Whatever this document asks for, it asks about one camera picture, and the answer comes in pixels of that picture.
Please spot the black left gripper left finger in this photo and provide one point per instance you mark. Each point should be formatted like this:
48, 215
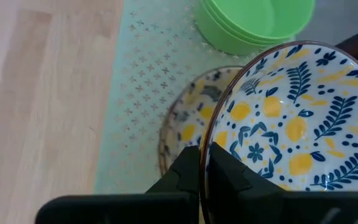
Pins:
120, 210

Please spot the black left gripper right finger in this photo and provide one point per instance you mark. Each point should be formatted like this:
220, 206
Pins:
275, 208

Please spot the lemon pattern yellow ceramic bowl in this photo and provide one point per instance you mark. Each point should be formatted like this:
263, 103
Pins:
191, 118
291, 124

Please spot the green plastic bowl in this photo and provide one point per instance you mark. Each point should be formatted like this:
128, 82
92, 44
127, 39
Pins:
219, 40
228, 32
291, 15

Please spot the pale green perforated metal shelf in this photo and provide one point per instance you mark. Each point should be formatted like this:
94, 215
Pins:
141, 93

